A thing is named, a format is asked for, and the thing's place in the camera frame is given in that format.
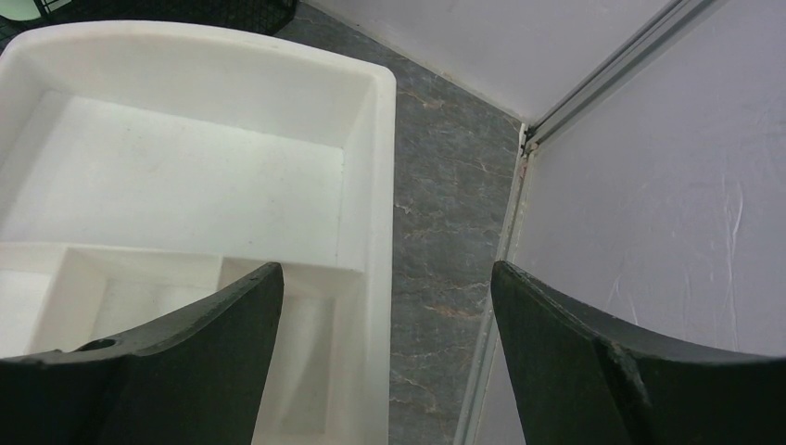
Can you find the black wire mesh organizer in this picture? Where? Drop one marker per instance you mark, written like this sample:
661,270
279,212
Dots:
259,16

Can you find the white plastic drawer organizer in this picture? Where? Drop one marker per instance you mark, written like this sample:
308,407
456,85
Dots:
146,165

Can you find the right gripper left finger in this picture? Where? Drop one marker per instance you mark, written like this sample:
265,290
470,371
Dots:
193,376

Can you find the light green clipboard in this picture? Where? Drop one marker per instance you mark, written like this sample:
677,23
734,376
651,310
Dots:
19,10

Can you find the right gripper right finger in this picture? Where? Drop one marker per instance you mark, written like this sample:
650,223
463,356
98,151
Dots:
583,376

